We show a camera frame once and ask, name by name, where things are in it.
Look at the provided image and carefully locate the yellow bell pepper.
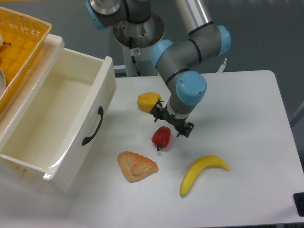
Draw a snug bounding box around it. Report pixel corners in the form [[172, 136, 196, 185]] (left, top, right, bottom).
[[137, 92, 163, 113]]

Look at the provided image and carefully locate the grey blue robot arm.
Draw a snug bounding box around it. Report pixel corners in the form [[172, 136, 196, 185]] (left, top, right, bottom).
[[85, 0, 231, 137]]

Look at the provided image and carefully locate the red bell pepper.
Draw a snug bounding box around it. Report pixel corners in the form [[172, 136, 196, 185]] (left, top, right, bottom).
[[152, 126, 171, 151]]

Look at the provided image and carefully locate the triangular pastry turnover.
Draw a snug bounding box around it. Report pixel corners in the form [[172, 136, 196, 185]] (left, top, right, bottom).
[[117, 151, 159, 183]]

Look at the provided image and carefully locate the white plastic drawer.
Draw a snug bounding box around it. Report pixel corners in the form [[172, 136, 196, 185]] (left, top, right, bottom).
[[0, 34, 116, 192]]

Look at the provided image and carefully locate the yellow woven basket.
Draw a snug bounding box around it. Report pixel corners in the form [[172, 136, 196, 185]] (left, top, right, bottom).
[[0, 7, 52, 111]]

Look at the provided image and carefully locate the black drawer handle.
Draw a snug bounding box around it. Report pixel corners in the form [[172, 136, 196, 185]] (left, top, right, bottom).
[[81, 105, 104, 146]]

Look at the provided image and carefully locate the black corner object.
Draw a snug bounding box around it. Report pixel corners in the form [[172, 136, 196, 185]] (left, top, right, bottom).
[[293, 192, 304, 217]]

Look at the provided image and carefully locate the yellow banana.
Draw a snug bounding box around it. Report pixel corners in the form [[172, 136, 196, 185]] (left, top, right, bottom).
[[180, 155, 230, 197]]

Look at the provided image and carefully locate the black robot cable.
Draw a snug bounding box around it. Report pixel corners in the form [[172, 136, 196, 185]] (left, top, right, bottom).
[[129, 37, 143, 77]]

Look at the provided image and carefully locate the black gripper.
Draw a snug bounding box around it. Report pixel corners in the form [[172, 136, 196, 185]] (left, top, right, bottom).
[[149, 101, 194, 138]]

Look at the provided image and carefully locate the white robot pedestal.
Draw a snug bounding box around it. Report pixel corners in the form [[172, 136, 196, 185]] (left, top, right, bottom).
[[113, 12, 164, 77]]

